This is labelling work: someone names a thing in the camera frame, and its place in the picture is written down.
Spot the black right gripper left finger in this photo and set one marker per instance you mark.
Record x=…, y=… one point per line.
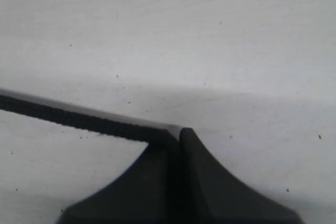
x=147, y=192

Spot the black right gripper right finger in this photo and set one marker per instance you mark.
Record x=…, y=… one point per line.
x=214, y=195

